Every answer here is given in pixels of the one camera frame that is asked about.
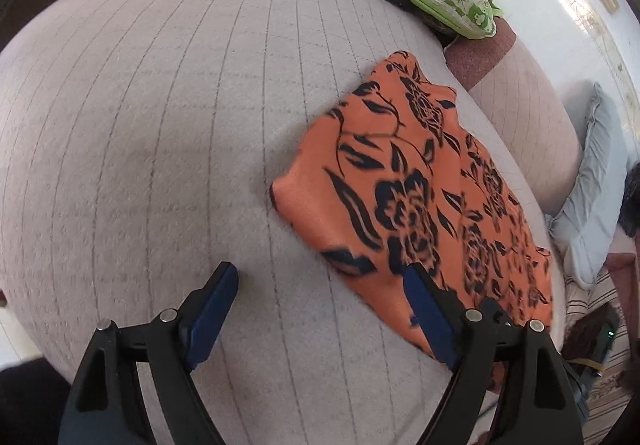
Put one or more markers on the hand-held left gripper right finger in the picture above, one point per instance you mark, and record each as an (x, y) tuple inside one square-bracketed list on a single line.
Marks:
[(430, 320)]

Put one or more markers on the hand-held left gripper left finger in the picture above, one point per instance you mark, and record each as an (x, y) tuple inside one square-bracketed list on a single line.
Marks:
[(212, 320)]

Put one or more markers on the orange floral garment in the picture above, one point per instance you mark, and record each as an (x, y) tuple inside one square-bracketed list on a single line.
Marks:
[(400, 165)]

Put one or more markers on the striped beige cloth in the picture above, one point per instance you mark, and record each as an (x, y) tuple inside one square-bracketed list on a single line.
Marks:
[(580, 295)]

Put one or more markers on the person's dark hair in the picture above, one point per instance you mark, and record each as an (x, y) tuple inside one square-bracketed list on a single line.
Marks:
[(631, 200)]

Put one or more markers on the grey pillow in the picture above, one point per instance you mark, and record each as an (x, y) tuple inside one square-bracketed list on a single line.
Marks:
[(595, 185)]

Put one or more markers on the beige bolster with brown band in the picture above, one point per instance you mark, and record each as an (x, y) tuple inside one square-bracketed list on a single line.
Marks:
[(530, 125)]

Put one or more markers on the small wall plate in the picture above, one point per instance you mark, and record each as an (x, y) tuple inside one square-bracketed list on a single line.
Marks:
[(607, 0)]

